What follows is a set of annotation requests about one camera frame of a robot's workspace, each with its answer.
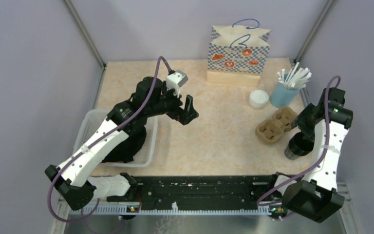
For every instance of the white cup lid stack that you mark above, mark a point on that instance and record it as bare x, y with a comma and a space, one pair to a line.
258, 99

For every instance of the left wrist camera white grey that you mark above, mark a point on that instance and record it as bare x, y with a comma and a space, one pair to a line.
175, 81

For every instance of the white slotted cable duct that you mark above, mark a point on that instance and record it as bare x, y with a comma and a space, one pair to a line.
117, 209

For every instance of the brown pulp cup carrier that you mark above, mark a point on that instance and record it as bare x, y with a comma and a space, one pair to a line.
272, 129

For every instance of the blue straw holder cup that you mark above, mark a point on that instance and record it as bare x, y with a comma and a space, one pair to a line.
282, 96

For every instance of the white plastic basket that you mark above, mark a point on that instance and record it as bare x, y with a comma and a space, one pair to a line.
142, 158

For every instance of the black cloth in basket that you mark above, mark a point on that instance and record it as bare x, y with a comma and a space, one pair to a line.
126, 150

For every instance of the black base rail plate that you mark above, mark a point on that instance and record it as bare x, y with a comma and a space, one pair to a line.
198, 193

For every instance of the paper bag blue checkered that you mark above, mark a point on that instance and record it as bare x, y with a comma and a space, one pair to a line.
237, 53

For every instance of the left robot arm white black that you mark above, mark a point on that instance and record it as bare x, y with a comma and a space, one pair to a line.
152, 97

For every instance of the stack of dark cups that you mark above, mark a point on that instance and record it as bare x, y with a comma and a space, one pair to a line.
299, 145

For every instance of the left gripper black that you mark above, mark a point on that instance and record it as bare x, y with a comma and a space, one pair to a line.
181, 115

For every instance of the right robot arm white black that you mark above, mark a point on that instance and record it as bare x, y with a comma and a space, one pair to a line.
323, 128

